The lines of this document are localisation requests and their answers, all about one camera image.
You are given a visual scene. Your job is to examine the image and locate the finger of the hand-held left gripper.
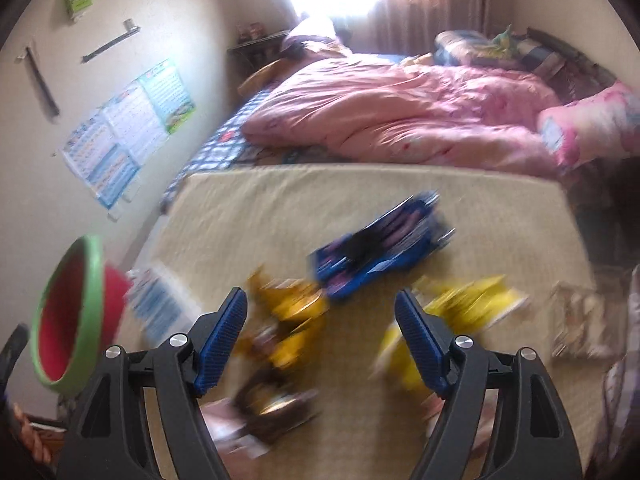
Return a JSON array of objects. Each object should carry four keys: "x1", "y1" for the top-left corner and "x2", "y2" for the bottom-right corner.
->
[{"x1": 0, "y1": 322, "x2": 31, "y2": 401}]

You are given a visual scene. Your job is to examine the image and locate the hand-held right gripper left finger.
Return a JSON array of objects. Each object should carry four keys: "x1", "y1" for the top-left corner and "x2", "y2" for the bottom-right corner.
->
[{"x1": 56, "y1": 286, "x2": 249, "y2": 480}]

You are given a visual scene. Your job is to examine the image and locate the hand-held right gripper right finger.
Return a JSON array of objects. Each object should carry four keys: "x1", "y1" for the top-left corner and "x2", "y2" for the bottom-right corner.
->
[{"x1": 394, "y1": 287, "x2": 586, "y2": 480}]

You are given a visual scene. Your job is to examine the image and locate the red bin with green rim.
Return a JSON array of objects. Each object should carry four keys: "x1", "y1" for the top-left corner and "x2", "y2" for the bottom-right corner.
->
[{"x1": 30, "y1": 234, "x2": 133, "y2": 396}]

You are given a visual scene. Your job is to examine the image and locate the golden yellow wrapper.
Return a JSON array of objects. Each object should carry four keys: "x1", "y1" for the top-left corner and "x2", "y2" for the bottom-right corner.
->
[{"x1": 235, "y1": 267, "x2": 332, "y2": 372}]

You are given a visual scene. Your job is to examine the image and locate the pink and silver wrapper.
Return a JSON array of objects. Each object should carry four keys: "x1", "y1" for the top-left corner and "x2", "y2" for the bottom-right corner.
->
[{"x1": 550, "y1": 280, "x2": 617, "y2": 361}]

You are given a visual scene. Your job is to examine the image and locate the bright yellow wrapper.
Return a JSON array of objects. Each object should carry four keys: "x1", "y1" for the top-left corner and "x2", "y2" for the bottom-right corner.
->
[{"x1": 369, "y1": 274, "x2": 532, "y2": 397}]

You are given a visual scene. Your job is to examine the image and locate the light blue white packet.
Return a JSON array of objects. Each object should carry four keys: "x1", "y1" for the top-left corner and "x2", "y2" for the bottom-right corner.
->
[{"x1": 125, "y1": 265, "x2": 202, "y2": 347}]

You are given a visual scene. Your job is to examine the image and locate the dark brown wrapper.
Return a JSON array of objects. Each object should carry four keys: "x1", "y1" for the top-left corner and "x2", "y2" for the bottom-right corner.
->
[{"x1": 232, "y1": 370, "x2": 324, "y2": 444}]

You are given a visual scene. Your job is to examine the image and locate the pale pink wrapper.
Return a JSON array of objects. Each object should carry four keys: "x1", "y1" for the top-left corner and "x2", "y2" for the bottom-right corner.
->
[{"x1": 200, "y1": 397, "x2": 272, "y2": 462}]

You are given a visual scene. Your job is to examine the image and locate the blue snack bag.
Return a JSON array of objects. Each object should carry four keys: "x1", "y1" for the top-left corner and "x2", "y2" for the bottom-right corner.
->
[{"x1": 307, "y1": 191, "x2": 457, "y2": 303}]

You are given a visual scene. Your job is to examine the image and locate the yellow checked mat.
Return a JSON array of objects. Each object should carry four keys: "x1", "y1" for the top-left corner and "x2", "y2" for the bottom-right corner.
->
[{"x1": 132, "y1": 162, "x2": 603, "y2": 480}]

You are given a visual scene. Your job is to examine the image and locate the blue checked bedsheet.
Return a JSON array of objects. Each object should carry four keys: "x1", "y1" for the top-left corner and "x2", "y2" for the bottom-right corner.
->
[{"x1": 160, "y1": 87, "x2": 282, "y2": 211}]

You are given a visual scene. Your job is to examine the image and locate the plaid cloth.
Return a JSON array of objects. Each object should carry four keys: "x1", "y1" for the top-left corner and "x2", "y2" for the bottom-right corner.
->
[{"x1": 597, "y1": 350, "x2": 640, "y2": 480}]

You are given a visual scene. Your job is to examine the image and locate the pink quilt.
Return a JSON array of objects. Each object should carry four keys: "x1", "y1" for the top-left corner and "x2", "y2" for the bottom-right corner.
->
[{"x1": 242, "y1": 52, "x2": 566, "y2": 177}]

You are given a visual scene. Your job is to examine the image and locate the tan cushion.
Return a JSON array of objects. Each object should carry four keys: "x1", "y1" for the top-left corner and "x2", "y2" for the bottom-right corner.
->
[{"x1": 239, "y1": 57, "x2": 287, "y2": 94}]

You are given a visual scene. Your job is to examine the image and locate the dark wooden shelf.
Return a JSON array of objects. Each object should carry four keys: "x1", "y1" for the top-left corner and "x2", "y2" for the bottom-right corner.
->
[{"x1": 227, "y1": 30, "x2": 297, "y2": 96}]

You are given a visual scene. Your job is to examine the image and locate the pink floral pillow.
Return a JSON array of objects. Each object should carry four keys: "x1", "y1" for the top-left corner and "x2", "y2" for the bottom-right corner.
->
[{"x1": 537, "y1": 80, "x2": 640, "y2": 171}]

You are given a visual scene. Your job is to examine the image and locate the blue plaid pillow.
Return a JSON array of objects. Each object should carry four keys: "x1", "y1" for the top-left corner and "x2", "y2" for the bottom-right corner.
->
[{"x1": 432, "y1": 30, "x2": 527, "y2": 69}]

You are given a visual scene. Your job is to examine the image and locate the small jars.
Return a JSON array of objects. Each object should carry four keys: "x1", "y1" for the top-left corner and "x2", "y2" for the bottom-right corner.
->
[{"x1": 236, "y1": 22, "x2": 267, "y2": 42}]

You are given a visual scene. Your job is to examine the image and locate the green plastic bag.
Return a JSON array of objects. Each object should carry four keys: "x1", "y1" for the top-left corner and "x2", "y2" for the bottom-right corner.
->
[{"x1": 492, "y1": 24, "x2": 519, "y2": 54}]

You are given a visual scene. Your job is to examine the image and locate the purple pillow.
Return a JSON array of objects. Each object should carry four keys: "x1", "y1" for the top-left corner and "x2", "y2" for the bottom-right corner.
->
[{"x1": 280, "y1": 16, "x2": 347, "y2": 54}]

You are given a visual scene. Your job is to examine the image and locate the dark wooden headboard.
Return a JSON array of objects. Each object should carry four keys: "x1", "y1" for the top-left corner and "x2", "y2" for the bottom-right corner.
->
[{"x1": 524, "y1": 26, "x2": 632, "y2": 92}]

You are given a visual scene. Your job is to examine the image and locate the brown curtain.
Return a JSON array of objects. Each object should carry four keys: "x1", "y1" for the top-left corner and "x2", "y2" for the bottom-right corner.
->
[{"x1": 369, "y1": 0, "x2": 503, "y2": 56}]

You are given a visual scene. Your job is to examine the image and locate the blue chart wall poster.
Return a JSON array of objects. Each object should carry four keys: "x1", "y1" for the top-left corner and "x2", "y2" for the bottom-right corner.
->
[{"x1": 60, "y1": 115, "x2": 142, "y2": 211}]

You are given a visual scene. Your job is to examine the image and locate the white chart wall poster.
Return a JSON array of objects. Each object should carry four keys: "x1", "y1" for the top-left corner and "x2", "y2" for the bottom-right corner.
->
[{"x1": 101, "y1": 82, "x2": 169, "y2": 167}]

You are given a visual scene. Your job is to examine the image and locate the green bordered wall poster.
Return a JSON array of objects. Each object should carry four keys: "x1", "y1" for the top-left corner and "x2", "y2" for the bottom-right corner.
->
[{"x1": 139, "y1": 57, "x2": 197, "y2": 136}]

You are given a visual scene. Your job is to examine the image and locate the black wall rail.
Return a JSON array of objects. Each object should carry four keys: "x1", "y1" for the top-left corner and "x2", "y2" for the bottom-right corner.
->
[
  {"x1": 80, "y1": 20, "x2": 143, "y2": 64},
  {"x1": 17, "y1": 47, "x2": 62, "y2": 119}
]

